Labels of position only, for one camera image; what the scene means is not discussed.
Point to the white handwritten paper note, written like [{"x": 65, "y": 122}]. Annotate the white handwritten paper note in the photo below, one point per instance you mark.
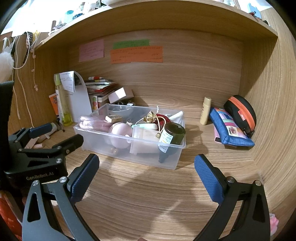
[{"x": 68, "y": 82}]

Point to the orange sticky note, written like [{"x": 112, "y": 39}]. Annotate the orange sticky note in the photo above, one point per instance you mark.
[{"x": 136, "y": 55}]

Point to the white fluffy pompom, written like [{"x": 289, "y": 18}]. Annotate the white fluffy pompom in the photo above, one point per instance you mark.
[{"x": 4, "y": 64}]

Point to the pink sticky note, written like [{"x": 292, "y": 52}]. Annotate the pink sticky note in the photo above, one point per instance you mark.
[{"x": 91, "y": 50}]

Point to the pink notebook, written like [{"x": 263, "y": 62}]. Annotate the pink notebook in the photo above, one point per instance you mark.
[{"x": 217, "y": 136}]

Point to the pink paw toy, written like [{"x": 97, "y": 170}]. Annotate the pink paw toy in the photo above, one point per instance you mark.
[{"x": 274, "y": 223}]

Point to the beige eraser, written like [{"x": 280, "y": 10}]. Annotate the beige eraser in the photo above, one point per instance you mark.
[{"x": 113, "y": 118}]

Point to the cream lotion tube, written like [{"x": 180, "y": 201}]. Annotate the cream lotion tube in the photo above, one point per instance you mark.
[{"x": 205, "y": 111}]

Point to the clear bowl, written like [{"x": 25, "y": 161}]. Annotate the clear bowl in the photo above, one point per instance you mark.
[{"x": 120, "y": 111}]

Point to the teal bottle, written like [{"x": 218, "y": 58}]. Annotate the teal bottle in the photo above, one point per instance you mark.
[{"x": 69, "y": 13}]

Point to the blue glitter jar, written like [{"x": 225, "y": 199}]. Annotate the blue glitter jar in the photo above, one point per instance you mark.
[{"x": 78, "y": 15}]

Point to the black headband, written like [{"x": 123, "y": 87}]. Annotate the black headband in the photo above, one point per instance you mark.
[{"x": 26, "y": 48}]

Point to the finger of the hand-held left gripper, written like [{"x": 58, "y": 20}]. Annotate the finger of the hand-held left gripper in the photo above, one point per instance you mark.
[
  {"x": 40, "y": 131},
  {"x": 71, "y": 142}
]

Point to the dark green bottle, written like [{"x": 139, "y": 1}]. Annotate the dark green bottle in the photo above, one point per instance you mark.
[{"x": 173, "y": 134}]

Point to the white paper packet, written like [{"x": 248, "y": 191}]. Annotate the white paper packet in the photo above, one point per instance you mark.
[{"x": 32, "y": 143}]

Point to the gold bell ornament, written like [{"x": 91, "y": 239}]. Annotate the gold bell ornament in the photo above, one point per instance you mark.
[{"x": 150, "y": 118}]

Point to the clear plastic storage box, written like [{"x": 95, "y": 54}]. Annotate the clear plastic storage box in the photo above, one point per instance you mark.
[{"x": 97, "y": 143}]

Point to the metal clips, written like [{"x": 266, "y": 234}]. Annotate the metal clips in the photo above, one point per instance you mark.
[{"x": 126, "y": 103}]

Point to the white file stand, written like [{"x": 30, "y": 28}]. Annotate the white file stand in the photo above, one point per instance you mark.
[{"x": 78, "y": 104}]

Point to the yellow-green spray bottle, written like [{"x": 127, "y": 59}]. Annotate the yellow-green spray bottle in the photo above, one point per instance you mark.
[{"x": 66, "y": 115}]

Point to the white carton fruit print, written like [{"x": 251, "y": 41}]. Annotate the white carton fruit print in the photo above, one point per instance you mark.
[{"x": 94, "y": 102}]

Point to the wooden desk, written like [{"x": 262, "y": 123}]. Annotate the wooden desk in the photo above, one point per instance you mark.
[{"x": 150, "y": 204}]

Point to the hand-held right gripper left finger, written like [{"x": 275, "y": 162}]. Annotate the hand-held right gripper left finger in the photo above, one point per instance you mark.
[{"x": 83, "y": 178}]

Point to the white sock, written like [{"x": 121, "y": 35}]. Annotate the white sock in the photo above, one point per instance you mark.
[{"x": 178, "y": 117}]

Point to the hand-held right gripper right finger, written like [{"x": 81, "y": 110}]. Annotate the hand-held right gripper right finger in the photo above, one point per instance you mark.
[{"x": 208, "y": 178}]

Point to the orange tube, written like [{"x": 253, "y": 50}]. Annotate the orange tube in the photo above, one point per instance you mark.
[{"x": 53, "y": 104}]

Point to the blue patchwork pouch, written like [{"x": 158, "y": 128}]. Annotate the blue patchwork pouch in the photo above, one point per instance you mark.
[{"x": 222, "y": 125}]

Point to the small white box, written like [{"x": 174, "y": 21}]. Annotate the small white box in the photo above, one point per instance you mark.
[{"x": 120, "y": 95}]

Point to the stack of books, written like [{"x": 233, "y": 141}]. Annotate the stack of books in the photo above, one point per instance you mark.
[{"x": 99, "y": 87}]

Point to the person's left forearm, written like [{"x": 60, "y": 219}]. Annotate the person's left forearm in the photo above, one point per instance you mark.
[{"x": 9, "y": 213}]

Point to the green white tube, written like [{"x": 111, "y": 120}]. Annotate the green white tube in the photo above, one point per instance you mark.
[{"x": 55, "y": 128}]

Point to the pink round jar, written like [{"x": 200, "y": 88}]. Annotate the pink round jar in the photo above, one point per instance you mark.
[{"x": 120, "y": 134}]

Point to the pale pink plastic cup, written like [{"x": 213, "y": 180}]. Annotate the pale pink plastic cup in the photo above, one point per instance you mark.
[{"x": 145, "y": 141}]

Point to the black orange zip case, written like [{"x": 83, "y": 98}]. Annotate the black orange zip case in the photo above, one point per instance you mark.
[{"x": 238, "y": 109}]

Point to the green sticky note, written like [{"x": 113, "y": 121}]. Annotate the green sticky note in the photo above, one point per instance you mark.
[{"x": 130, "y": 44}]

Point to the blue card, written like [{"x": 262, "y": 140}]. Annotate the blue card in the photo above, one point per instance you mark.
[{"x": 254, "y": 7}]

